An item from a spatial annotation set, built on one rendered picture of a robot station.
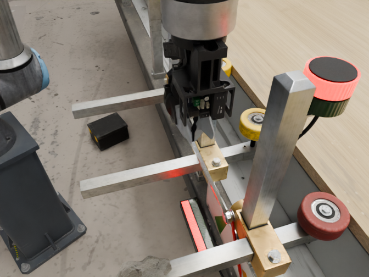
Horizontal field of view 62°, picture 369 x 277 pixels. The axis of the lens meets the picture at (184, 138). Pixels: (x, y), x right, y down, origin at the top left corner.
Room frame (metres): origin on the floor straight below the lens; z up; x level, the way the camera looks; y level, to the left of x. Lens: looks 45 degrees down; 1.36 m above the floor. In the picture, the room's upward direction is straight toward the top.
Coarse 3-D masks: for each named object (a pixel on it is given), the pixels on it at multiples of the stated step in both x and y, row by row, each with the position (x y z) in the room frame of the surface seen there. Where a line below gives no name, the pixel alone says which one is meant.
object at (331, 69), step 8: (312, 64) 0.31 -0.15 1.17; (320, 64) 0.31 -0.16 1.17; (328, 64) 0.31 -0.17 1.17; (336, 64) 0.31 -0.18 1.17; (344, 64) 0.31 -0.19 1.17; (312, 72) 0.30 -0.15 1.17; (320, 72) 0.30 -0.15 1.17; (328, 72) 0.30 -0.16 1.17; (336, 72) 0.30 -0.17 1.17; (344, 72) 0.30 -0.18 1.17; (352, 72) 0.30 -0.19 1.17; (328, 80) 0.28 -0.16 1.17; (336, 80) 0.28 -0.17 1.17; (344, 80) 0.28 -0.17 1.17; (352, 80) 0.28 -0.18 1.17; (312, 120) 0.31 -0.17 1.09
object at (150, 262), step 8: (152, 256) 0.22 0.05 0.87; (128, 264) 0.21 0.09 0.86; (136, 264) 0.21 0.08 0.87; (144, 264) 0.21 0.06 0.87; (152, 264) 0.21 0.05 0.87; (160, 264) 0.21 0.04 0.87; (168, 264) 0.21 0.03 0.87; (120, 272) 0.20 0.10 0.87; (128, 272) 0.19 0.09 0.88; (136, 272) 0.19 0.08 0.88; (144, 272) 0.19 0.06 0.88; (152, 272) 0.19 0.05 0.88; (160, 272) 0.20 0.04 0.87; (168, 272) 0.20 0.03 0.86
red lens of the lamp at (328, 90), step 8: (352, 64) 0.32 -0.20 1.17; (304, 72) 0.31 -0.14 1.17; (312, 80) 0.29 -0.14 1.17; (320, 80) 0.28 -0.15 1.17; (320, 88) 0.28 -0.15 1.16; (328, 88) 0.28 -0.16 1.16; (336, 88) 0.28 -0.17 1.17; (344, 88) 0.28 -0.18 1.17; (352, 88) 0.28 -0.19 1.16; (320, 96) 0.28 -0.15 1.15; (328, 96) 0.28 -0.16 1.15; (336, 96) 0.28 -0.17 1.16; (344, 96) 0.28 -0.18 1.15
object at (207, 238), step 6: (192, 204) 0.43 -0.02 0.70; (198, 210) 0.41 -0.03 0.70; (198, 216) 0.40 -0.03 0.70; (198, 222) 0.38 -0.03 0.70; (204, 222) 0.38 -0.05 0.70; (204, 228) 0.37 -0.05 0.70; (204, 234) 0.35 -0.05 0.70; (204, 240) 0.33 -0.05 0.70; (210, 240) 0.33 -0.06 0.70; (210, 246) 0.32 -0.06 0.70
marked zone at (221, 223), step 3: (216, 216) 0.37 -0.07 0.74; (219, 216) 0.36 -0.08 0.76; (216, 219) 0.37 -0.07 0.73; (219, 219) 0.36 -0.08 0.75; (222, 219) 0.35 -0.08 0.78; (216, 222) 0.37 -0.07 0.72; (219, 222) 0.36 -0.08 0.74; (222, 222) 0.34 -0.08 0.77; (219, 225) 0.35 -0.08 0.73; (222, 225) 0.34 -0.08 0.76; (225, 225) 0.33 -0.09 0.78; (219, 228) 0.35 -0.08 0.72; (222, 228) 0.34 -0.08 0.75; (219, 231) 0.35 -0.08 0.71
